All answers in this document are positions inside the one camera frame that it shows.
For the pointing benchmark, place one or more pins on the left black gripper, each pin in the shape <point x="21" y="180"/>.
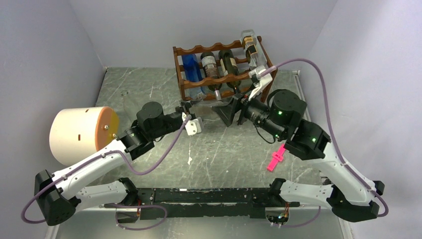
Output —
<point x="184" y="107"/>

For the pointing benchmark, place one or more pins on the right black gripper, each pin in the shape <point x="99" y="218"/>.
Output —
<point x="227" y="112"/>

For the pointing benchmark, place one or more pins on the blue square glass bottle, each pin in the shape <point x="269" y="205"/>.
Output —
<point x="193" y="74"/>

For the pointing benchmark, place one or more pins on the labelled green wine bottle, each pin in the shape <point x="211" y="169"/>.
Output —
<point x="211" y="71"/>

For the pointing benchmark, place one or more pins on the dark green wine bottle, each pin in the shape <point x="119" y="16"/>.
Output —
<point x="229" y="66"/>

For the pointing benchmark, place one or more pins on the clear square liquor bottle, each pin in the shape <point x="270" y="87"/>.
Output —
<point x="252" y="49"/>

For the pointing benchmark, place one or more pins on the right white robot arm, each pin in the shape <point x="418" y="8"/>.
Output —
<point x="349" y="196"/>

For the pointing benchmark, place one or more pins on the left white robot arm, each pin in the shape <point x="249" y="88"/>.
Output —
<point x="61" y="194"/>

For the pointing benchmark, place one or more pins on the wooden wine rack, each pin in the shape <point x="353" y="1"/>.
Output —
<point x="225" y="90"/>

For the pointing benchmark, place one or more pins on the pink plastic clip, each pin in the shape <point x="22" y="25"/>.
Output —
<point x="277" y="157"/>

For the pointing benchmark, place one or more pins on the white orange cylinder drum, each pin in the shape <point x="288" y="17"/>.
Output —
<point x="77" y="133"/>

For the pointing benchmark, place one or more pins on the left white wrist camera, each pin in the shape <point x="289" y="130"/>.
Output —
<point x="192" y="126"/>

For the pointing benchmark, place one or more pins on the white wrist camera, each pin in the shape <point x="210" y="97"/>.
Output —
<point x="192" y="126"/>
<point x="261" y="78"/>

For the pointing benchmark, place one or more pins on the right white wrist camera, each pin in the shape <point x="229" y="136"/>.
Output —
<point x="261" y="78"/>

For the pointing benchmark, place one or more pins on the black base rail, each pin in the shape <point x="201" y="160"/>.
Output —
<point x="154" y="203"/>

